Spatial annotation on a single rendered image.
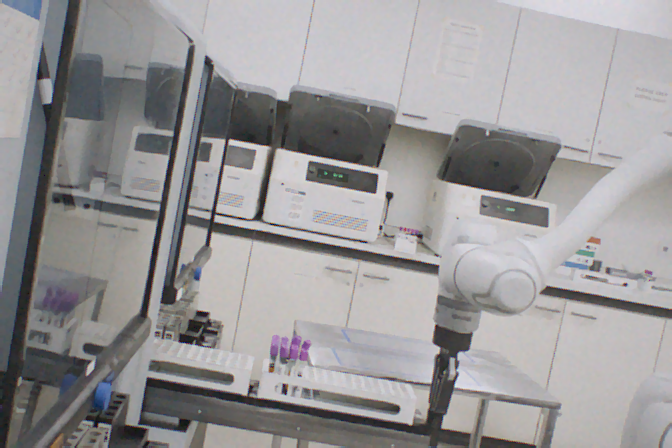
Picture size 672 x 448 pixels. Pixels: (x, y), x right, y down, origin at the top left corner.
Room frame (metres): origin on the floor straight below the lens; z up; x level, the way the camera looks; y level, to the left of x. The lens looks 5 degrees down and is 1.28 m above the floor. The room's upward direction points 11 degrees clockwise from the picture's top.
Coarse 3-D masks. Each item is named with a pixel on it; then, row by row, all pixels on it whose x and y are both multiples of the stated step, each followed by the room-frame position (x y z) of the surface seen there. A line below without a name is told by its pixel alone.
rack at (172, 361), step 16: (160, 352) 1.47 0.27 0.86; (176, 352) 1.50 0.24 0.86; (192, 352) 1.52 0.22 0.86; (208, 352) 1.54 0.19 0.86; (224, 352) 1.56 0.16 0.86; (160, 368) 1.55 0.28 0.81; (176, 368) 1.56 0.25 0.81; (192, 368) 1.56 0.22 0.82; (208, 368) 1.46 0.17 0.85; (224, 368) 1.47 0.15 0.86; (240, 368) 1.47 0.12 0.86; (192, 384) 1.46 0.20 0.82; (208, 384) 1.46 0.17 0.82; (224, 384) 1.54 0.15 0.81; (240, 384) 1.47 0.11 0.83
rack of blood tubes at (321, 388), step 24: (264, 360) 1.55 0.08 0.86; (264, 384) 1.47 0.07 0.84; (312, 384) 1.48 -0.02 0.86; (336, 384) 1.49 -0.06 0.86; (360, 384) 1.52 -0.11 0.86; (384, 384) 1.56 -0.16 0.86; (336, 408) 1.48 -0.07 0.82; (360, 408) 1.55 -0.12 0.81; (384, 408) 1.58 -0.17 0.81; (408, 408) 1.49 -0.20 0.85
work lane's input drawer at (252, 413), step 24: (168, 384) 1.45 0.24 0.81; (144, 408) 1.44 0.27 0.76; (168, 408) 1.44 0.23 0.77; (192, 408) 1.45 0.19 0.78; (216, 408) 1.45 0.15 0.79; (240, 408) 1.45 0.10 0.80; (264, 408) 1.45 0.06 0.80; (288, 408) 1.47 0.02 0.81; (312, 408) 1.47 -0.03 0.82; (264, 432) 1.45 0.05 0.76; (288, 432) 1.46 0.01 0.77; (312, 432) 1.46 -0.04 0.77; (336, 432) 1.46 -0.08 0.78; (360, 432) 1.46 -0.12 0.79; (384, 432) 1.47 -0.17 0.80; (408, 432) 1.48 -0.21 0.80
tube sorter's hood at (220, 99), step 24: (216, 72) 1.52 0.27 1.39; (216, 96) 1.59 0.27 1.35; (216, 120) 1.68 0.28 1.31; (216, 144) 1.77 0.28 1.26; (192, 168) 1.43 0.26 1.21; (216, 168) 1.87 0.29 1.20; (192, 192) 1.49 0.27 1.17; (216, 192) 1.99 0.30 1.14; (192, 216) 1.56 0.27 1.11; (192, 240) 1.64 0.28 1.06; (192, 264) 1.71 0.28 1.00; (168, 288) 1.43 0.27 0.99
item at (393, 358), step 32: (320, 352) 1.89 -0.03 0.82; (352, 352) 1.95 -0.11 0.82; (384, 352) 2.02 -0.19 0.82; (416, 352) 2.09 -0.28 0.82; (480, 352) 2.25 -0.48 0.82; (416, 384) 1.81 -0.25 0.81; (480, 384) 1.88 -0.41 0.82; (512, 384) 1.95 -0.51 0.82; (480, 416) 2.28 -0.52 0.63; (544, 416) 1.88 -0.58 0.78
